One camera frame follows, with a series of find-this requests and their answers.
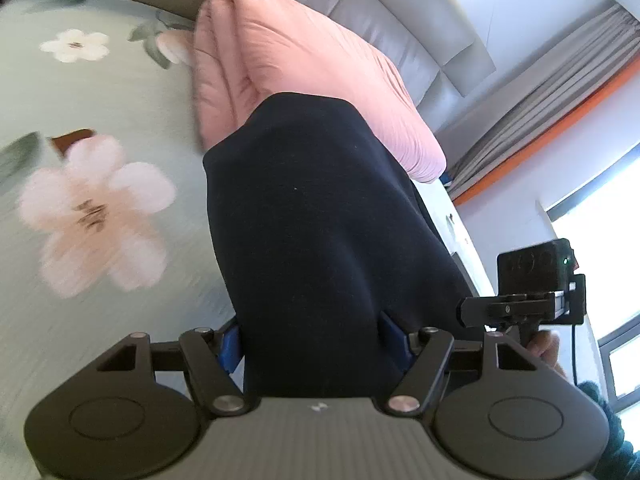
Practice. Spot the person's right forearm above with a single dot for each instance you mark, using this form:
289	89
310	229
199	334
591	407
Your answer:
612	435

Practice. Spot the person's right hand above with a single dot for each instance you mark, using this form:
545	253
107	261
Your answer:
546	350

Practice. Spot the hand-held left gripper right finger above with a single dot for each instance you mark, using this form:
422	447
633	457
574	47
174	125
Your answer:
393	337

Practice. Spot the window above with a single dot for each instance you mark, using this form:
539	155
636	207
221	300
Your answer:
605	240

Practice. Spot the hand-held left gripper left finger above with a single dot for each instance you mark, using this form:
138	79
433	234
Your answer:
231	347

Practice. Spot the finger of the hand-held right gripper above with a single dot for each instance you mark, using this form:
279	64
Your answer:
482	309

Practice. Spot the grey curtain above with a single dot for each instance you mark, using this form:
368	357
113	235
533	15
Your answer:
545	85

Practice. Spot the white padded headboard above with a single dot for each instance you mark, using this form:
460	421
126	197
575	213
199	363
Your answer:
390	15

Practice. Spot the navy sweatshirt with striped trim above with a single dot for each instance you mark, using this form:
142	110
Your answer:
310	240

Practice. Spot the floral green bed sheet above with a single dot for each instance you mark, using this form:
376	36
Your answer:
125	110

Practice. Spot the pink quilt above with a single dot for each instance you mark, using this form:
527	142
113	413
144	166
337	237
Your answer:
310	60

